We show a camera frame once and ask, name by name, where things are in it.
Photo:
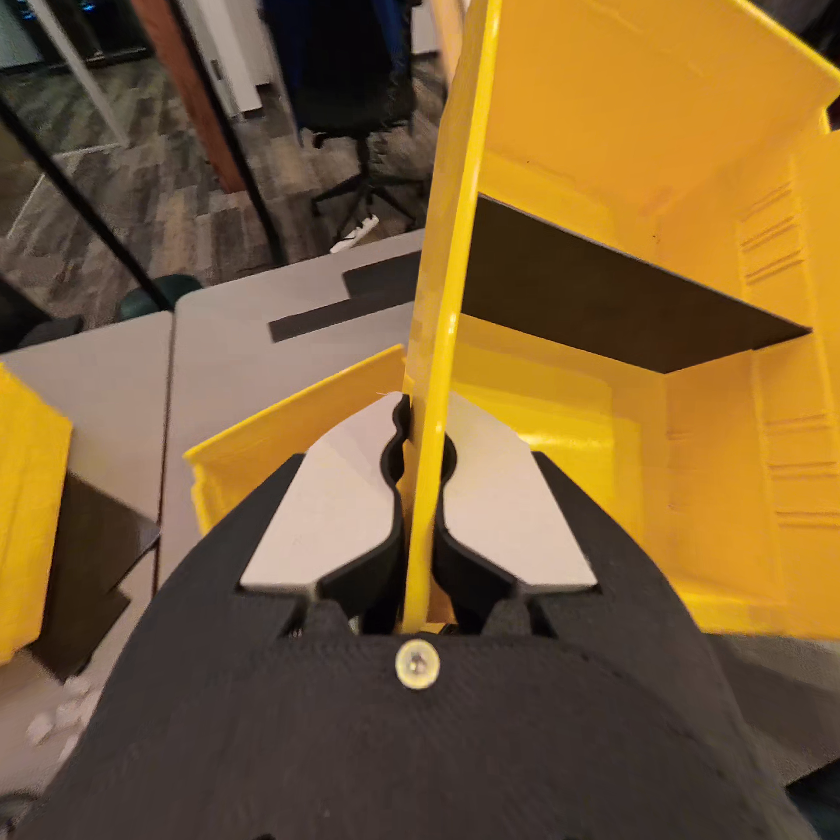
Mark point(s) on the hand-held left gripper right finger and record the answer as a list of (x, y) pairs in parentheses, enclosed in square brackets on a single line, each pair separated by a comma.
[(512, 525)]

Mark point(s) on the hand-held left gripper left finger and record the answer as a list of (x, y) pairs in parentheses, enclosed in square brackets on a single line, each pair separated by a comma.
[(328, 518)]

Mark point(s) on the yellow plastic bin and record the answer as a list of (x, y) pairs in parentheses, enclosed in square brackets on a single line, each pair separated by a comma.
[(590, 98), (33, 492)]

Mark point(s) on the black divider panel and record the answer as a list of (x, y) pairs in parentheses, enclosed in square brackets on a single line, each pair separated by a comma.
[(590, 295)]

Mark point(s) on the dark green stool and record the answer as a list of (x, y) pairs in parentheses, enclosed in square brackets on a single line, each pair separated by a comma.
[(170, 289)]

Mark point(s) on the white power strip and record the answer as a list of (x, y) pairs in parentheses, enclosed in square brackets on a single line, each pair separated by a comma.
[(354, 235)]

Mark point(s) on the black metal pole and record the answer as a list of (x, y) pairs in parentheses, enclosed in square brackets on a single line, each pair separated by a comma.
[(85, 205)]

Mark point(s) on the black office chair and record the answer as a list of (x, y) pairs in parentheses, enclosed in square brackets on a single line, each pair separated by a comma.
[(354, 79)]

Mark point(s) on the brown wooden post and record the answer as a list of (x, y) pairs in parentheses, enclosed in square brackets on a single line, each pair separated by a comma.
[(190, 98)]

